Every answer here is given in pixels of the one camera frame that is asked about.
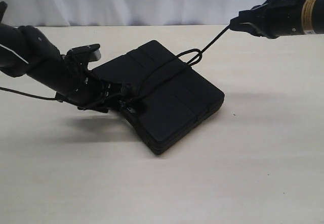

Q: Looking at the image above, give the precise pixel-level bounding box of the black plastic carry case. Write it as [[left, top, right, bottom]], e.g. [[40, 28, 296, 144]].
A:
[[93, 40, 225, 155]]

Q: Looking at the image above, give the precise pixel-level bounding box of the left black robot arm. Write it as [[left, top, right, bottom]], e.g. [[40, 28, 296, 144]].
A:
[[1, 23, 129, 113]]

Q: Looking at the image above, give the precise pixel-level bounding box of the black cord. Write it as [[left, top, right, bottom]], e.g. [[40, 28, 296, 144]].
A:
[[83, 24, 233, 113]]

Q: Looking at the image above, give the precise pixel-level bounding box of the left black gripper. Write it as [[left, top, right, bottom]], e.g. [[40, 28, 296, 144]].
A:
[[55, 55, 127, 113]]

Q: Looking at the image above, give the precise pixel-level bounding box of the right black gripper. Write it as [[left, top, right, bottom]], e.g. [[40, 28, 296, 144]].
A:
[[229, 0, 305, 39]]

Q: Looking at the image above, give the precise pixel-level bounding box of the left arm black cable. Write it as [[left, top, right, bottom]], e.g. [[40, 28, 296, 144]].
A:
[[0, 86, 58, 101]]

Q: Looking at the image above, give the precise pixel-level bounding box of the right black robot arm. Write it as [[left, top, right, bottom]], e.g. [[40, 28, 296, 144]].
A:
[[229, 0, 323, 39]]

